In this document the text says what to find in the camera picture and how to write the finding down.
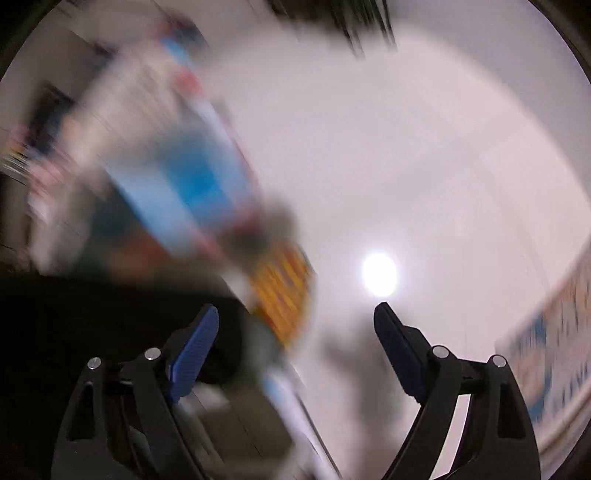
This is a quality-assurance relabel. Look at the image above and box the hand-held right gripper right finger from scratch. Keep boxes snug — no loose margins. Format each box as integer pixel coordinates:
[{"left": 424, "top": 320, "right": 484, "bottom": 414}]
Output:
[{"left": 373, "top": 302, "right": 542, "bottom": 480}]

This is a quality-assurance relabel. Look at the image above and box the person's right leg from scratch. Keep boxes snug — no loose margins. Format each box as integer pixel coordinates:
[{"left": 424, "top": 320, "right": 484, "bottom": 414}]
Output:
[{"left": 0, "top": 270, "right": 259, "bottom": 480}]

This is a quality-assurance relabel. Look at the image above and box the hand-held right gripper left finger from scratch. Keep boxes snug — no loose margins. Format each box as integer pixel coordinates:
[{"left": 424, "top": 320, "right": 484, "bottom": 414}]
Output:
[{"left": 50, "top": 304, "right": 220, "bottom": 480}]

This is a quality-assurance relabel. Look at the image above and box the blue white printed sheet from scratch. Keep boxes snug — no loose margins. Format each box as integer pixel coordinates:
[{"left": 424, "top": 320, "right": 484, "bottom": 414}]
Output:
[{"left": 496, "top": 249, "right": 591, "bottom": 457}]

